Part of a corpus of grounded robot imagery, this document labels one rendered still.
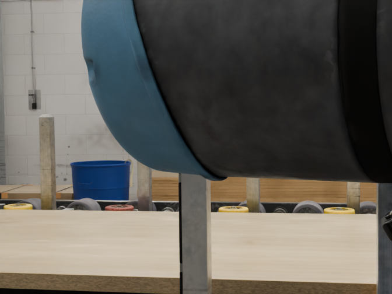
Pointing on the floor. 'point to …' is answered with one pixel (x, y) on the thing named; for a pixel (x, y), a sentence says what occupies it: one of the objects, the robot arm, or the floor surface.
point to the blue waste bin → (101, 179)
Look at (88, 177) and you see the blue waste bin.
